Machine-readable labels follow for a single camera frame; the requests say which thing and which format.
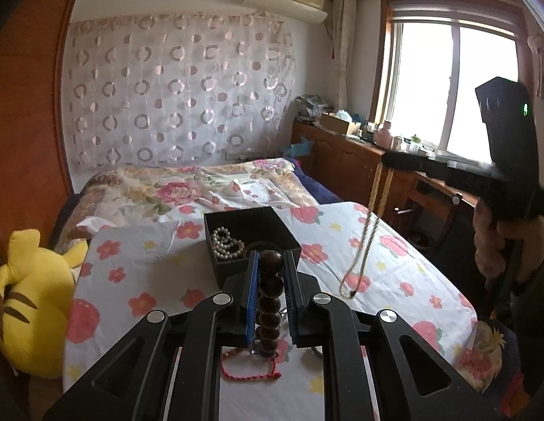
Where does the white pearl necklace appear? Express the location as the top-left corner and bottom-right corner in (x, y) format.
(212, 226), (247, 260)

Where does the wooden wardrobe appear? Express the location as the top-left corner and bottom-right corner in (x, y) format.
(0, 0), (89, 268)

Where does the circle patterned wall curtain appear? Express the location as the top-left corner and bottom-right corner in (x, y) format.
(66, 12), (297, 170)

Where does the blue plastic bag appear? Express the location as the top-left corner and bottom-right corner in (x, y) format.
(290, 136), (315, 158)

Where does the person's right forearm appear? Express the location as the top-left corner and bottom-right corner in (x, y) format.
(506, 267), (544, 408)

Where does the window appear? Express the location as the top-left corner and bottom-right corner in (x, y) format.
(374, 0), (532, 165)

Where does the pink bottle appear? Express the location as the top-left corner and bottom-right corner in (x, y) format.
(374, 120), (394, 149)

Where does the white floral bed sheet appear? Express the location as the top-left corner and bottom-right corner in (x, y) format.
(61, 201), (479, 393)

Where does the cardboard box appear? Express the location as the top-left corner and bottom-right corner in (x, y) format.
(320, 113), (361, 136)

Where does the dark wooden bead bracelet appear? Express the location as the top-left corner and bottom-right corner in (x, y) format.
(258, 250), (284, 359)

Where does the yellow striped plush toy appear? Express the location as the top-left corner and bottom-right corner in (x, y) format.
(0, 228), (89, 380)

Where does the black jewelry box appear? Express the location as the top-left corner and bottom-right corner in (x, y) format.
(203, 207), (303, 288)

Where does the beige window curtain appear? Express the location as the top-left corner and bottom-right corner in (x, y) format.
(327, 0), (358, 117)

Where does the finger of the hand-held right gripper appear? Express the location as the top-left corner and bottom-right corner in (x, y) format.
(381, 150), (452, 185)

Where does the golden rope necklace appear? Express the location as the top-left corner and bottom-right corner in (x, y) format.
(339, 161), (396, 301)

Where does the wooden cabinet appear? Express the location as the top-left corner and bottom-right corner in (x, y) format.
(291, 120), (478, 248)

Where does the floral quilt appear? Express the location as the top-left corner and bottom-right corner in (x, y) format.
(53, 158), (308, 253)

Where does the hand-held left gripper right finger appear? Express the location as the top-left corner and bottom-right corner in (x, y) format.
(283, 250), (503, 421)

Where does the person's right hand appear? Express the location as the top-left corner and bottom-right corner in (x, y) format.
(472, 208), (544, 282)

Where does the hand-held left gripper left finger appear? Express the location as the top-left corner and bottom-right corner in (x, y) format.
(41, 251), (261, 421)

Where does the red string bracelet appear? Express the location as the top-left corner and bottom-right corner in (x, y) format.
(220, 346), (282, 382)

